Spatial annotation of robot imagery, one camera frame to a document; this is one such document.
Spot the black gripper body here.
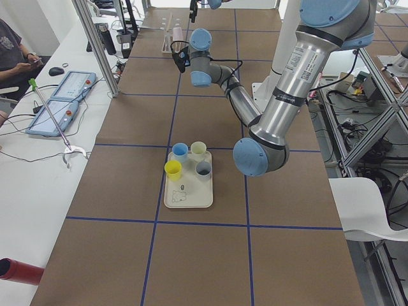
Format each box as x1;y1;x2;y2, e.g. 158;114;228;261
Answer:
189;0;198;10

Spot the pink plastic cup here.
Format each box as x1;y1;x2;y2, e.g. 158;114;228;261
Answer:
172;27;184;42

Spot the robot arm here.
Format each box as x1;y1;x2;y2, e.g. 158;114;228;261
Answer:
189;0;228;23
187;1;377;177

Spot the pale green plastic cup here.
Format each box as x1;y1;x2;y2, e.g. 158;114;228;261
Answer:
191;141;207;163

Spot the blue plastic cup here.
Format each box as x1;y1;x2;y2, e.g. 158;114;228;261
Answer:
172;143;189;163

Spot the grey plastic cup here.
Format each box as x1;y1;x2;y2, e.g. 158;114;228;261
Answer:
195;161;212;181

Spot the yellow plastic cup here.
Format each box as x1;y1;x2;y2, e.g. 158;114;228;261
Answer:
164;160;182;181

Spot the black water bottle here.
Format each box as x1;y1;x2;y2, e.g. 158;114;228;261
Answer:
99;24;116;55

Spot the upper blue teach pendant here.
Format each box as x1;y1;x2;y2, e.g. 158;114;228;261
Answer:
51;71;96;101

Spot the blue teach pendant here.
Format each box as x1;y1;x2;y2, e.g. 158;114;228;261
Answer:
25;98;81;138
51;71;96;101

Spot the black computer mouse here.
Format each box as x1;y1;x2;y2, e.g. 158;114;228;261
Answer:
48;67;64;77

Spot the reacher grabber tool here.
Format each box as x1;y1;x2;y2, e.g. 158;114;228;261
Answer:
28;78;89;169

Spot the cream plastic tray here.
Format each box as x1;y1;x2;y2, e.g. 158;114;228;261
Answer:
163;152;213;208

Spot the seated person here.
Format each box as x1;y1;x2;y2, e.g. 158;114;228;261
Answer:
1;19;43;101

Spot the lower blue teach pendant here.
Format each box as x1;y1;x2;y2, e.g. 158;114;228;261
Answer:
25;98;81;138

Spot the red cylinder tube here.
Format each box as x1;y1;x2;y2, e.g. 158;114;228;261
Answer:
1;258;44;286

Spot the white wire cup rack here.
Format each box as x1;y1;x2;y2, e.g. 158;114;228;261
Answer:
161;13;182;54

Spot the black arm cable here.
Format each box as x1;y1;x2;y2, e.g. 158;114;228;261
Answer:
169;40;252;128

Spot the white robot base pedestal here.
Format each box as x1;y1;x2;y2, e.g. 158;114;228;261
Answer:
252;0;300;112

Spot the aluminium frame post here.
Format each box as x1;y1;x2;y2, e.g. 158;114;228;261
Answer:
71;0;119;98

